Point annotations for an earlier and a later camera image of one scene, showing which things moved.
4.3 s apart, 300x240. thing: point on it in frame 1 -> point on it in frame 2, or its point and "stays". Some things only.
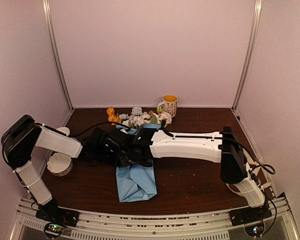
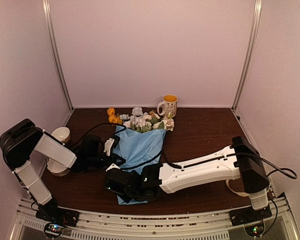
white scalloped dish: (59, 164) stays
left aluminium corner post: (47, 9) stays
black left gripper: (115, 161) -> (114, 157)
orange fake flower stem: (112, 117) stays
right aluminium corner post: (257, 16) stays
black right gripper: (124, 162) -> (127, 199)
